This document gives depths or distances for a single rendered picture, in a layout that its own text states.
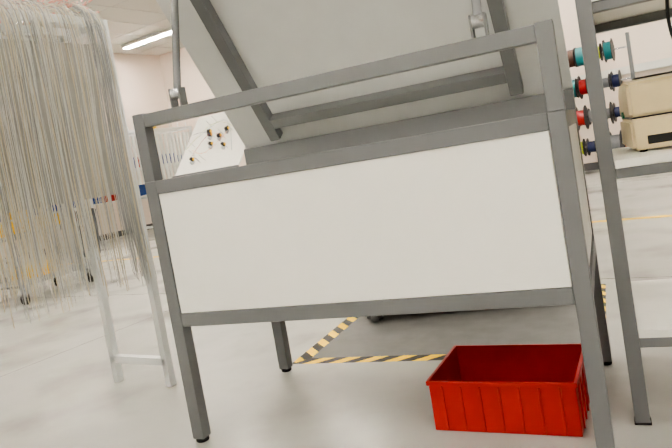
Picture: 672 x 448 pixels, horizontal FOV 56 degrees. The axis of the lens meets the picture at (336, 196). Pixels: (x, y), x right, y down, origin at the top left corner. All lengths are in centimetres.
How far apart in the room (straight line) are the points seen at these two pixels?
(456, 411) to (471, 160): 69
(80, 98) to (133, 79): 1022
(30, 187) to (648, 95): 185
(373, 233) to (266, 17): 82
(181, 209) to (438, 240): 76
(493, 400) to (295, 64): 120
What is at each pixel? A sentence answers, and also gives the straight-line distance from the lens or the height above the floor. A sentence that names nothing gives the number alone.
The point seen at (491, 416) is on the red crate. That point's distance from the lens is 180.
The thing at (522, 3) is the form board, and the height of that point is 112.
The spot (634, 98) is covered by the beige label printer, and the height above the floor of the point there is 80.
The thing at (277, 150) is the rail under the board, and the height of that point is 84.
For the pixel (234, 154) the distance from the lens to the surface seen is 842.
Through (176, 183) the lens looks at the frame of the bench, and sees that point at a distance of 188.
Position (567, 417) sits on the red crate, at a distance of 175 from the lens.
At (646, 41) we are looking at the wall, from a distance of 907.
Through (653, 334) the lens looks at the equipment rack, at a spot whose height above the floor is 23.
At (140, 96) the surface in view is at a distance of 1270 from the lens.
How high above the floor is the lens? 79
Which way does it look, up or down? 4 degrees down
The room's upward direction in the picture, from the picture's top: 10 degrees counter-clockwise
